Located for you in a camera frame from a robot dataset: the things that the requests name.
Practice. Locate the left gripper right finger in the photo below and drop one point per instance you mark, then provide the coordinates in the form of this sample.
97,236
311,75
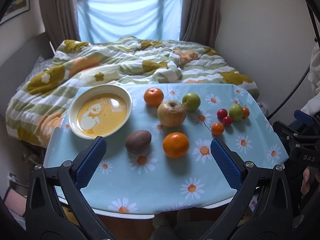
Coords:
261,207

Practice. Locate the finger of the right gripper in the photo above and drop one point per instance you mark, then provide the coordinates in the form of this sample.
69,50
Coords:
289,136
304,118

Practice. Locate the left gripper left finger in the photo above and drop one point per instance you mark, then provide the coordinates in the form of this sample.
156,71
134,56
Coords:
56,208

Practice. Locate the small orange tangerine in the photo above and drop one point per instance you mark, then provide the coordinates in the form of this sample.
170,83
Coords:
246,113
217,129

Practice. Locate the small green apple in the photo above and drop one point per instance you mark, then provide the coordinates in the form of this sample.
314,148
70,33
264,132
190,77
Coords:
236,112

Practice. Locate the red cherry tomato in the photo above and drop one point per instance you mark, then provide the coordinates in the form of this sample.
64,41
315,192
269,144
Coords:
227,121
221,114

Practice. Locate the brown kiwi fruit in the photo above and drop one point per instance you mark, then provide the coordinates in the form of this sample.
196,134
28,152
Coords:
138,141

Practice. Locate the large orange mandarin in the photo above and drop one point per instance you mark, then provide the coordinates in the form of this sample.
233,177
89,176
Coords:
175,145

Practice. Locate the large green apple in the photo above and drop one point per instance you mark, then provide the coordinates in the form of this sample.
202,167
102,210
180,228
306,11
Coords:
191,101

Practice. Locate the yellow brown apple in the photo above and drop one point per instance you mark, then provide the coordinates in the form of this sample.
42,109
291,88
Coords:
171,113

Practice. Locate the person's right hand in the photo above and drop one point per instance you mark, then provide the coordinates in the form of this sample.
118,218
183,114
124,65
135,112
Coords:
306,177

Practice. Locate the blue daisy tablecloth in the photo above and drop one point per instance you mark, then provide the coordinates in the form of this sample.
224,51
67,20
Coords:
127,184

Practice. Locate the green floral striped duvet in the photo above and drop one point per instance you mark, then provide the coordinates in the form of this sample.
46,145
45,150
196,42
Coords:
41,103

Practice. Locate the cream duck bowl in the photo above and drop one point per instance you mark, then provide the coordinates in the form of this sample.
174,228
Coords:
100,111

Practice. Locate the grey bed headboard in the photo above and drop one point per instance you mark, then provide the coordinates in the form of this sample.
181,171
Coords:
19,65

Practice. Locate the right grey curtain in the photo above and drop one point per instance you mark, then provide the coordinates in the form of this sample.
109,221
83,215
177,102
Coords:
200,21

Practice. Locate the grey curtain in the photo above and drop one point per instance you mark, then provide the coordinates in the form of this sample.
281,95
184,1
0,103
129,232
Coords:
200,21
60,18

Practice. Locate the blue window cloth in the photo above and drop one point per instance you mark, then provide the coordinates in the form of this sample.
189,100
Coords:
103,21

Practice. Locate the left grey curtain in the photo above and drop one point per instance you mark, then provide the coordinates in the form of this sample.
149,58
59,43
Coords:
60,18

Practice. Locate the framed wall picture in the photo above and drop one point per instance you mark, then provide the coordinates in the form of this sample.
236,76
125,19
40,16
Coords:
17,5

